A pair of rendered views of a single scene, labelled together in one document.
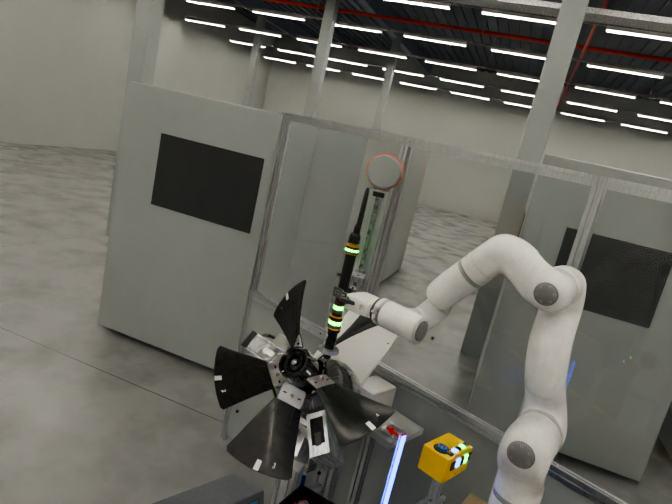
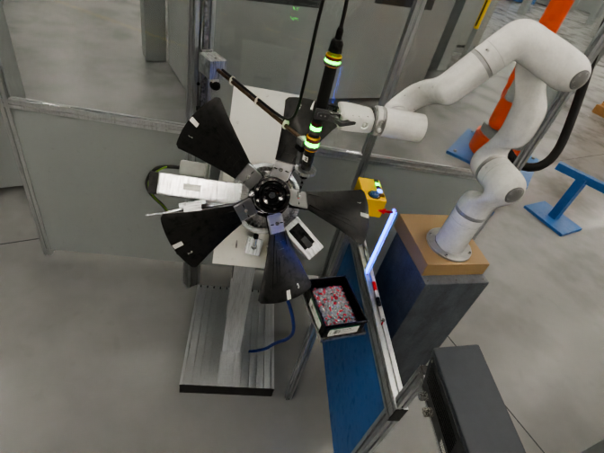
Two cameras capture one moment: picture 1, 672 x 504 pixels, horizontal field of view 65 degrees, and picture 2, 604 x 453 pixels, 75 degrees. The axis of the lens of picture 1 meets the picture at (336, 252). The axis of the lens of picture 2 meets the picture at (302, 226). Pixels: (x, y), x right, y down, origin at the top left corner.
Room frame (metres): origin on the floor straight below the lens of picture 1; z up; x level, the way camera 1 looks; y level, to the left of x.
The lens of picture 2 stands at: (0.98, 0.81, 1.97)
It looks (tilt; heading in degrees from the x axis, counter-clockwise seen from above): 40 degrees down; 306
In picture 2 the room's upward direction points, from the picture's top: 15 degrees clockwise
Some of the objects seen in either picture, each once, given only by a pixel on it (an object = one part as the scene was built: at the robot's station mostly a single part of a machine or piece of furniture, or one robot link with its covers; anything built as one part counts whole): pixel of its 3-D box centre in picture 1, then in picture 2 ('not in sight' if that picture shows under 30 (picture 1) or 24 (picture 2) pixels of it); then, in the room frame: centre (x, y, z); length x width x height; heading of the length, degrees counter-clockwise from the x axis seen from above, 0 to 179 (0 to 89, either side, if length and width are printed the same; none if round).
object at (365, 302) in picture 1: (367, 304); (356, 117); (1.57, -0.13, 1.50); 0.11 x 0.10 x 0.07; 49
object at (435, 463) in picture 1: (444, 458); (368, 198); (1.63, -0.51, 1.02); 0.16 x 0.10 x 0.11; 139
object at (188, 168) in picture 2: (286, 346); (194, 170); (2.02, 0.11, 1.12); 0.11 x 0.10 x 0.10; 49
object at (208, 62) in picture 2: (356, 281); (211, 65); (2.27, -0.12, 1.39); 0.10 x 0.07 x 0.08; 174
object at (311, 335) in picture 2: not in sight; (304, 355); (1.45, -0.11, 0.40); 0.03 x 0.03 x 0.80; 64
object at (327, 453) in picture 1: (325, 440); (300, 237); (1.64, -0.11, 0.98); 0.20 x 0.16 x 0.20; 139
